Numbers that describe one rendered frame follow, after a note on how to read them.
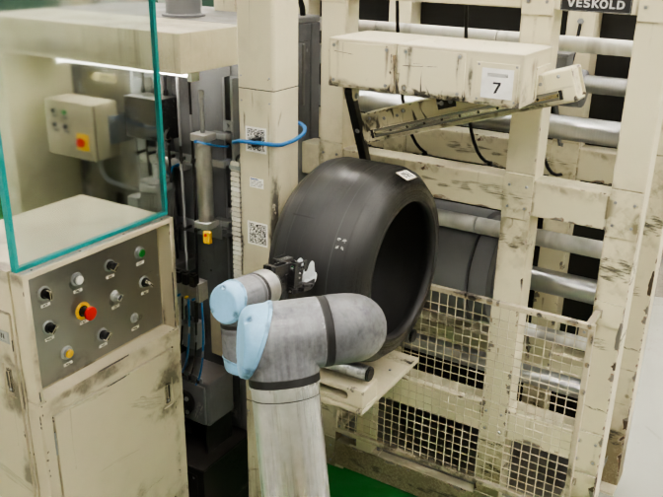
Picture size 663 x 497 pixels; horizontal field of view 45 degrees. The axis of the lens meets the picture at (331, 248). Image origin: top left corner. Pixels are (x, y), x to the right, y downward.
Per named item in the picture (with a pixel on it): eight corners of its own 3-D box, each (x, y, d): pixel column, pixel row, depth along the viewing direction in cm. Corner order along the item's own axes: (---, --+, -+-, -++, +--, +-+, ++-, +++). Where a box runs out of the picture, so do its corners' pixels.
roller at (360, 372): (276, 336, 247) (272, 350, 246) (269, 333, 243) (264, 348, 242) (376, 368, 230) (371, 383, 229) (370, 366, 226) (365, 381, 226)
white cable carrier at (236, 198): (234, 304, 257) (229, 161, 240) (243, 299, 261) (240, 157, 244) (245, 308, 255) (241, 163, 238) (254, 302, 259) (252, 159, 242)
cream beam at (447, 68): (326, 87, 243) (327, 36, 238) (366, 76, 263) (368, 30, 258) (519, 110, 214) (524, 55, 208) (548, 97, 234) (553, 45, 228)
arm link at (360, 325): (401, 283, 128) (316, 315, 193) (325, 292, 125) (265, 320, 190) (411, 355, 127) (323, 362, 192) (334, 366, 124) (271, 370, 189)
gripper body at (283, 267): (309, 259, 198) (281, 269, 188) (307, 292, 200) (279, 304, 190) (284, 252, 202) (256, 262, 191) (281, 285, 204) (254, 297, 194)
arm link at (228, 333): (276, 375, 182) (272, 321, 180) (226, 382, 179) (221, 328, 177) (269, 362, 191) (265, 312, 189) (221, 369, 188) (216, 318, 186)
